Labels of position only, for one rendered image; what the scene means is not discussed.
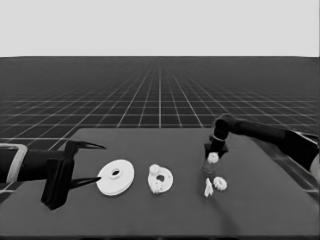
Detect white round carrier with pins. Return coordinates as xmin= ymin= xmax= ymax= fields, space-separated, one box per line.
xmin=147 ymin=164 xmax=174 ymax=195

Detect large thick white disc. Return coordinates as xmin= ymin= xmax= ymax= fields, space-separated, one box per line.
xmin=95 ymin=159 xmax=136 ymax=197

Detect small white T-shaped piece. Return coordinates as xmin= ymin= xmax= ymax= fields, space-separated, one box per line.
xmin=203 ymin=177 xmax=215 ymax=199

